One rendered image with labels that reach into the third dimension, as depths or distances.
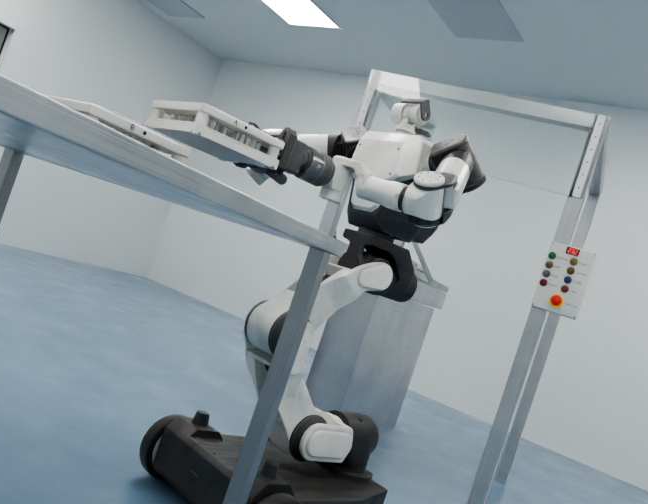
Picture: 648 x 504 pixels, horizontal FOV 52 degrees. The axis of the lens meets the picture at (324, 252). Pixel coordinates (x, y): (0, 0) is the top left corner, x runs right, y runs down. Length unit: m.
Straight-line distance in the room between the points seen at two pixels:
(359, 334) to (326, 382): 0.27
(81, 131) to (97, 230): 7.16
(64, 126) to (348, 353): 2.43
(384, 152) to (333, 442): 0.88
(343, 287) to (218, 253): 5.93
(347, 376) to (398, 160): 1.38
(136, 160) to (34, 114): 0.17
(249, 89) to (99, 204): 2.22
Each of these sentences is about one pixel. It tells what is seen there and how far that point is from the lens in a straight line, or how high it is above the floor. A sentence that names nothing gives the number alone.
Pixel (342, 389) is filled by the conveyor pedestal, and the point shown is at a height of 0.29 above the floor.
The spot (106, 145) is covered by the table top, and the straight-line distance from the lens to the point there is 0.84.
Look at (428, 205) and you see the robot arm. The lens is 1.70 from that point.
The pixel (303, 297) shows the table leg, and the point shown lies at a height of 0.69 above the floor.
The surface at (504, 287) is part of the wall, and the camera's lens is 6.07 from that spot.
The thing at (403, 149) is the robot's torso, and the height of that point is 1.17.
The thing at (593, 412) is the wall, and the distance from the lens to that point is 5.81.
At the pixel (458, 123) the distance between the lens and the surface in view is 2.92.
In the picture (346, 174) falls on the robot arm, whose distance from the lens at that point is 1.80.
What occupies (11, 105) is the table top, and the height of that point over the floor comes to 0.82.
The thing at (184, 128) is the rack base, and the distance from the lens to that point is 1.56.
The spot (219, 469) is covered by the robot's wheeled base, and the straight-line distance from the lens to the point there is 1.87.
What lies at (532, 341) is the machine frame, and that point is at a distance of 2.73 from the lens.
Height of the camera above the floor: 0.76
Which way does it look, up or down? 2 degrees up
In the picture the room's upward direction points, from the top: 19 degrees clockwise
